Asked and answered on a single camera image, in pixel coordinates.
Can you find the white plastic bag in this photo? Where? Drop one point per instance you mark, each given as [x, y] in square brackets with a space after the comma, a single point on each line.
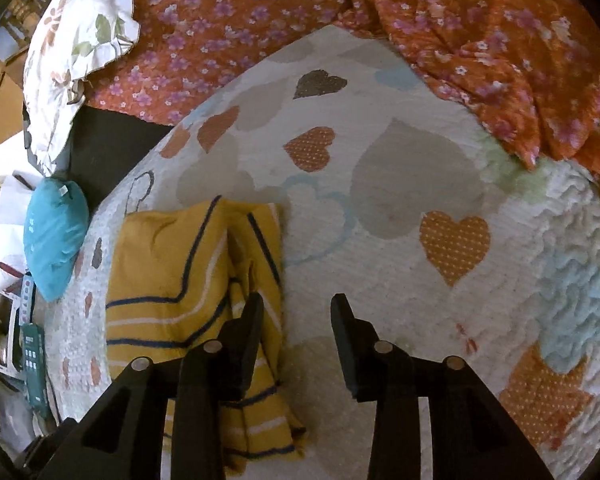
[5, 220]

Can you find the wooden furniture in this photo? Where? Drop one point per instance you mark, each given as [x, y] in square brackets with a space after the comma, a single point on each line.
[5, 75]

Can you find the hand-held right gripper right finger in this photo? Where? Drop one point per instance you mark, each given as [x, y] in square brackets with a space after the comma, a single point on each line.
[344, 330]

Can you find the yellow striped sweater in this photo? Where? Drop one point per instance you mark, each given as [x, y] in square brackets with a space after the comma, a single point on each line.
[155, 265]

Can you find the black mattress cover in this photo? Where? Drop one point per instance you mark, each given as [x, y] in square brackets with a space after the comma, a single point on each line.
[110, 150]

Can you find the teal cushion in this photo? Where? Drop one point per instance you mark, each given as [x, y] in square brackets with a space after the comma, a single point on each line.
[55, 235]

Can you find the white floral pillow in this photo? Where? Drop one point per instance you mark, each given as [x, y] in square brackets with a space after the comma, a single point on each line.
[80, 50]

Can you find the orange floral bedsheet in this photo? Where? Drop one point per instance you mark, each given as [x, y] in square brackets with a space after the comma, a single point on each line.
[260, 15]

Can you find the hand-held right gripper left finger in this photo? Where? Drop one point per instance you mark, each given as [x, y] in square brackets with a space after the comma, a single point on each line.
[247, 330]

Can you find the heart print quilt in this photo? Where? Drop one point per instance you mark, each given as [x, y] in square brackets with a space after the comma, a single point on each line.
[390, 185]

